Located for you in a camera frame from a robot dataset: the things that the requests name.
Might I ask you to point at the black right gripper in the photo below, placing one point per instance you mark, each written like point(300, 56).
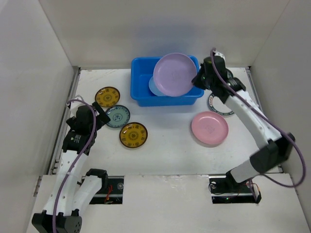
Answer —
point(199, 79)

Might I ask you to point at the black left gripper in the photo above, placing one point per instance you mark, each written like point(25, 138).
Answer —
point(102, 116)

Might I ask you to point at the purple plastic plate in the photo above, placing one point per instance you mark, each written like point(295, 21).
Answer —
point(173, 74)

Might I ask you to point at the light blue plastic plate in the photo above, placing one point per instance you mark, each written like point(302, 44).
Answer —
point(153, 88)

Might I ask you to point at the pink plastic plate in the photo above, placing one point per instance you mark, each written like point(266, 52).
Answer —
point(209, 128)

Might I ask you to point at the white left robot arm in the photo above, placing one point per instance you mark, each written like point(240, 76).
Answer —
point(72, 193)

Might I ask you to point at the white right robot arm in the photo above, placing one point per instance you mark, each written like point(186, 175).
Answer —
point(274, 145)

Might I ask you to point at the blue plastic bin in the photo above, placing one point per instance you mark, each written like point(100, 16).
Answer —
point(141, 72)

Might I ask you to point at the blue floral small plate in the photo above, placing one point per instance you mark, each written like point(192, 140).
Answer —
point(119, 116)

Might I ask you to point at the yellow patterned small plate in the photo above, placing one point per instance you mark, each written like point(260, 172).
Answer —
point(133, 135)

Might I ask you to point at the green rimmed white plate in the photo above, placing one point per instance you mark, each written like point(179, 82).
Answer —
point(214, 104)

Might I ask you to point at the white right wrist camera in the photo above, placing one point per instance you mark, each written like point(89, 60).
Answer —
point(217, 53)

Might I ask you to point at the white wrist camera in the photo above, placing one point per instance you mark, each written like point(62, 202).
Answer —
point(217, 53)
point(74, 104)

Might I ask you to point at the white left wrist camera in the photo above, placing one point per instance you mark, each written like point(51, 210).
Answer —
point(74, 104)

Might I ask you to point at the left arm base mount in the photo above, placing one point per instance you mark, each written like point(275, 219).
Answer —
point(112, 193)

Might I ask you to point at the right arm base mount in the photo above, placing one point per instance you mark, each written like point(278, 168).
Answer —
point(223, 192)

